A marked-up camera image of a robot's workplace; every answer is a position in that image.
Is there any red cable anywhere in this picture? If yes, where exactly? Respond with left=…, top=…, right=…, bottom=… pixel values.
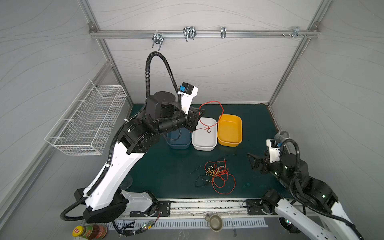
left=194, top=100, right=225, bottom=134

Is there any cable bundle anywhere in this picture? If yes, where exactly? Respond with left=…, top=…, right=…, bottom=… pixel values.
left=190, top=154, right=238, bottom=195

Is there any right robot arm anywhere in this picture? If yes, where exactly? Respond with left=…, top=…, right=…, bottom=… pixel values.
left=244, top=139, right=364, bottom=240

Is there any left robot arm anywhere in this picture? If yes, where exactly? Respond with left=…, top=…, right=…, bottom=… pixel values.
left=60, top=52, right=206, bottom=224

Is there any blue plastic bin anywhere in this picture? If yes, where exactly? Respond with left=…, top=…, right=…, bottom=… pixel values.
left=166, top=128, right=192, bottom=150

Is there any white plastic bin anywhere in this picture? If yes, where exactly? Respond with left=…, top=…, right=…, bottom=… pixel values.
left=192, top=118, right=218, bottom=151

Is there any yellow plastic bin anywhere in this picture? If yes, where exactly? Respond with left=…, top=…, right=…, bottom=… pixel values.
left=217, top=114, right=243, bottom=148

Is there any clear wine glass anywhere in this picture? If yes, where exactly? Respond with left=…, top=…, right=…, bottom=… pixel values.
left=274, top=130, right=291, bottom=144

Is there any olive round cup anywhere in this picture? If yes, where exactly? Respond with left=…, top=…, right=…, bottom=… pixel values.
left=205, top=213, right=224, bottom=232

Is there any metal U-bolt hook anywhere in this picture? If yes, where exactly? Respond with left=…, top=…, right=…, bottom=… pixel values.
left=183, top=26, right=197, bottom=42

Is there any metal clamp hook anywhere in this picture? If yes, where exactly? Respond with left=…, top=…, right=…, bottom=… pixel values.
left=152, top=33, right=164, bottom=51

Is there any aluminium crossbar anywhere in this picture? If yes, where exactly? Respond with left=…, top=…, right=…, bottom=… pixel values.
left=88, top=23, right=321, bottom=40

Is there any right metal clamp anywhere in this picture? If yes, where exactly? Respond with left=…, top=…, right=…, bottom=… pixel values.
left=282, top=27, right=309, bottom=39

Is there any sauce bottle yellow cap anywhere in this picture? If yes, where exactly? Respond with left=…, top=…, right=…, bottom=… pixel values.
left=71, top=224, right=108, bottom=240

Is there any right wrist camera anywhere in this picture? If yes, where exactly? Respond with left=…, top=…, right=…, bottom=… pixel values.
left=266, top=139, right=282, bottom=164

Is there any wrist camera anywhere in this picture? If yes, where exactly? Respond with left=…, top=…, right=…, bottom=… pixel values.
left=266, top=139, right=282, bottom=164
left=180, top=83, right=199, bottom=114

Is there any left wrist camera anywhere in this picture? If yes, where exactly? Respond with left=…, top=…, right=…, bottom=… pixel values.
left=180, top=83, right=199, bottom=114

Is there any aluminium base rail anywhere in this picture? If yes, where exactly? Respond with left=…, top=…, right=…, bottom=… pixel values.
left=83, top=196, right=301, bottom=230

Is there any small metal bracket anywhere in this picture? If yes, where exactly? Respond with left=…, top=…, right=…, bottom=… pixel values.
left=221, top=27, right=227, bottom=39

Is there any white wire basket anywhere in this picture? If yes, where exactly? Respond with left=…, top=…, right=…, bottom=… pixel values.
left=45, top=80, right=127, bottom=156

